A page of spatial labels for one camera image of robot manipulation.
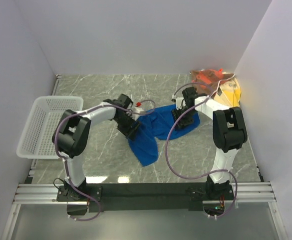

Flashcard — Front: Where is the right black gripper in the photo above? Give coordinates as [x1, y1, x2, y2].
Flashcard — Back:
[171, 107, 198, 133]

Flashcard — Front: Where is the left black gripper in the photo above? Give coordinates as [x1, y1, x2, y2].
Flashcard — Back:
[114, 113, 141, 142]

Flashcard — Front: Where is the blue towel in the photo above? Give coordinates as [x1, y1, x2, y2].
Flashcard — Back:
[127, 104, 201, 167]

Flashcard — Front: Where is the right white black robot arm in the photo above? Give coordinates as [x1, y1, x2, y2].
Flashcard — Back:
[171, 87, 248, 200]

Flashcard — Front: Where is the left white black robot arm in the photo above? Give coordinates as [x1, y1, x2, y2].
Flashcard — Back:
[52, 94, 145, 201]

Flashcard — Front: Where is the brown orange towel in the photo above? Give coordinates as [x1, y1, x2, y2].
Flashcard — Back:
[190, 69, 224, 95]

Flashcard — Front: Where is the yellow cream towel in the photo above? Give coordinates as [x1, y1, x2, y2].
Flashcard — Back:
[213, 72, 241, 107]

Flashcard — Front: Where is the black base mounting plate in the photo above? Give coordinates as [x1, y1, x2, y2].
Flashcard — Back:
[56, 182, 235, 216]

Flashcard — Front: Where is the white perforated plastic basket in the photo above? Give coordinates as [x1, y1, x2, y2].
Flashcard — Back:
[16, 95, 83, 160]

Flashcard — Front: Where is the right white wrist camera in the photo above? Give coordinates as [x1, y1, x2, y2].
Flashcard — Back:
[172, 95, 185, 110]

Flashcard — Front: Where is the aluminium rail frame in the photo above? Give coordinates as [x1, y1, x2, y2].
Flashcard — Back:
[0, 73, 286, 240]

